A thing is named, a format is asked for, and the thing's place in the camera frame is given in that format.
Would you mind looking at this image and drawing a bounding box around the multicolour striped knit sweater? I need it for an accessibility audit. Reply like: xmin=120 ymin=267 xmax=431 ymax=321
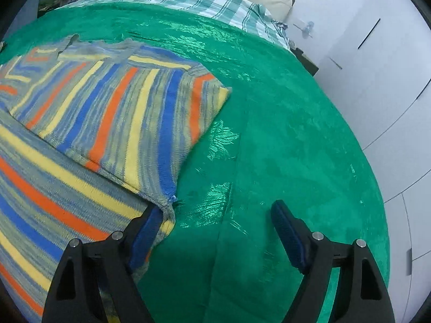
xmin=1 ymin=35 xmax=231 ymax=322

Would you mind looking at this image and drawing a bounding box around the green plush blanket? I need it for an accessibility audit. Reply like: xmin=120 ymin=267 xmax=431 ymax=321
xmin=1 ymin=2 xmax=390 ymax=322

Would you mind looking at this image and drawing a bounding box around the dark bedside table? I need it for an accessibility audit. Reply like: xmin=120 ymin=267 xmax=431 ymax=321
xmin=290 ymin=46 xmax=319 ymax=77

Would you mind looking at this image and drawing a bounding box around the green white checked bedsheet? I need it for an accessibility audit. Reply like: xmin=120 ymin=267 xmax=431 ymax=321
xmin=65 ymin=0 xmax=290 ymax=50

